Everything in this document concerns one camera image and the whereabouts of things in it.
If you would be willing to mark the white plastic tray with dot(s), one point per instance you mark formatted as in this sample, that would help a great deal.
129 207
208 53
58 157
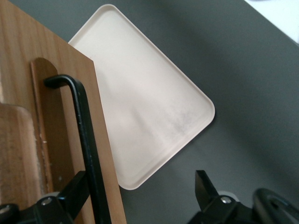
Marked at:
140 93

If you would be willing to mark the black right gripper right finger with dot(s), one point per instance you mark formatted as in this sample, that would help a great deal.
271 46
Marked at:
210 205

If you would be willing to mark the wooden drawer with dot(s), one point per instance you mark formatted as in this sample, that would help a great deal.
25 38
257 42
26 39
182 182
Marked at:
35 35

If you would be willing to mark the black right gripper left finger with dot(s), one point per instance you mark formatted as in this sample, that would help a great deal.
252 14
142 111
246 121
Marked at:
60 207

